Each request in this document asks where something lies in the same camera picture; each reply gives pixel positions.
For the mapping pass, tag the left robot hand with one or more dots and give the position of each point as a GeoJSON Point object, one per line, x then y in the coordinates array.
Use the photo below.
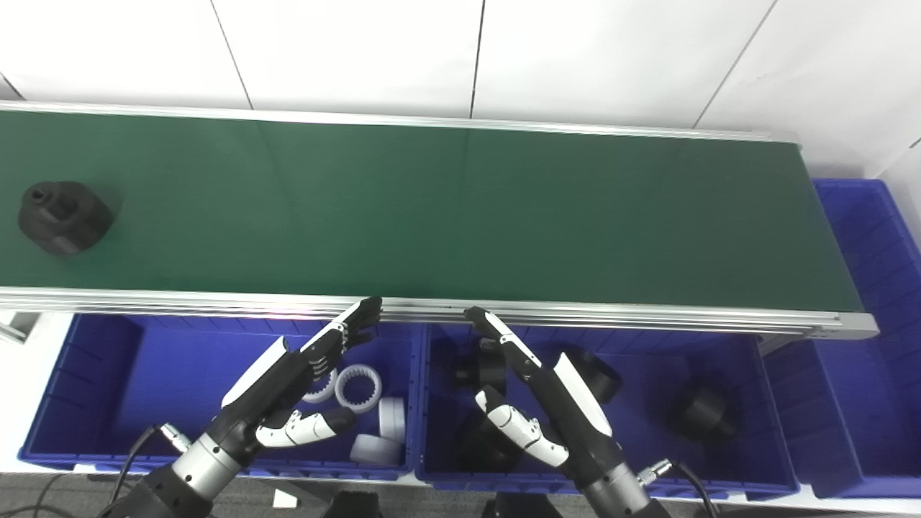
{"type": "Point", "coordinates": [273, 381]}

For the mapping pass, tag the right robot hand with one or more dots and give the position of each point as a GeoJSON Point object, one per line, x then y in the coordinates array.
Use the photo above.
{"type": "Point", "coordinates": [575, 410]}

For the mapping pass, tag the black round machined part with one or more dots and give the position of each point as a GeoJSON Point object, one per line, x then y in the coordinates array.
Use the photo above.
{"type": "Point", "coordinates": [701, 414]}
{"type": "Point", "coordinates": [65, 217]}
{"type": "Point", "coordinates": [601, 378]}
{"type": "Point", "coordinates": [478, 442]}
{"type": "Point", "coordinates": [478, 373]}

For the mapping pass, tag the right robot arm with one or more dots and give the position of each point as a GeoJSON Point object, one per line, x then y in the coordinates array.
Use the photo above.
{"type": "Point", "coordinates": [619, 496]}

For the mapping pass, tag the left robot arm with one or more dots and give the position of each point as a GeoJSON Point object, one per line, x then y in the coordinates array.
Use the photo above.
{"type": "Point", "coordinates": [194, 467]}

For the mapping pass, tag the blue plastic bin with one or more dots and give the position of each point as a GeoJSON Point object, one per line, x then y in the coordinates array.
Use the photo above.
{"type": "Point", "coordinates": [647, 453]}
{"type": "Point", "coordinates": [144, 388]}
{"type": "Point", "coordinates": [863, 403]}

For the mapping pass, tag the green conveyor belt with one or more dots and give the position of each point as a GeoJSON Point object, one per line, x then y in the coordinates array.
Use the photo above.
{"type": "Point", "coordinates": [575, 314]}
{"type": "Point", "coordinates": [446, 216]}

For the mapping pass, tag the white cylinder part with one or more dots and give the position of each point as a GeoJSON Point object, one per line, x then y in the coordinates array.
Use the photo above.
{"type": "Point", "coordinates": [392, 421]}
{"type": "Point", "coordinates": [374, 450]}

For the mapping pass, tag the aluminium conveyor support leg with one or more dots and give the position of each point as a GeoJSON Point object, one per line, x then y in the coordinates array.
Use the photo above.
{"type": "Point", "coordinates": [18, 325]}

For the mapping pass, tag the small white block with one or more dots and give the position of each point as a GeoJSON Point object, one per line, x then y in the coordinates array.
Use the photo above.
{"type": "Point", "coordinates": [284, 498]}

